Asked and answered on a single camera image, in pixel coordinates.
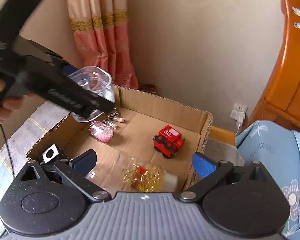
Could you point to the pink curtain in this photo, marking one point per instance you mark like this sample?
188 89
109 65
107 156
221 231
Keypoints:
100 42

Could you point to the cardboard box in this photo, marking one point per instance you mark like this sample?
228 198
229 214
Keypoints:
140 135

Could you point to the small headboard sticker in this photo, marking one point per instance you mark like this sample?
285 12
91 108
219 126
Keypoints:
296 25

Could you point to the small red object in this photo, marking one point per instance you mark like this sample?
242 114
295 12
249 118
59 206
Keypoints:
147 87

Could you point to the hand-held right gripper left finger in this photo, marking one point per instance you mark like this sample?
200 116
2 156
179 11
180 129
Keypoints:
83 162

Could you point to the wooden headboard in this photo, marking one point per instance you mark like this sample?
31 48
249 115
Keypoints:
282 80

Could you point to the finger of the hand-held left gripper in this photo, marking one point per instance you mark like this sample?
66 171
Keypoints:
70 68
100 107

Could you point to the clear camera-shaped plastic jar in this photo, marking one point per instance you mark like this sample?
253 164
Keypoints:
90 81

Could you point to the black fidget cube red wheels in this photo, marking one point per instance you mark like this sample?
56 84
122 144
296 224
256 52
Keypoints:
50 153

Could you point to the red toy train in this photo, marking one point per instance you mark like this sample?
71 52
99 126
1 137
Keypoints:
168 142

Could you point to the white wall socket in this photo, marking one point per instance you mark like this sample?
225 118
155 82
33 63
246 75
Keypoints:
240 108

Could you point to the large headboard sticker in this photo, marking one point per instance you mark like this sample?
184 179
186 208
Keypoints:
298 12

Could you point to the blue floral bedsheet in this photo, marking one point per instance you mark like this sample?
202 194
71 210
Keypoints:
262 160

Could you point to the wooden bedside table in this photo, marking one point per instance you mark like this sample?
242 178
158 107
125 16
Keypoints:
222 136

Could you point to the white charger plug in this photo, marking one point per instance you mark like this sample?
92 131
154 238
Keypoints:
238 117

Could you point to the person's left hand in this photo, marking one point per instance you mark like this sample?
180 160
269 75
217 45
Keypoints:
7 108

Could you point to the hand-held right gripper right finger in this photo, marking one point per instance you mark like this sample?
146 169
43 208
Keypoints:
205 165

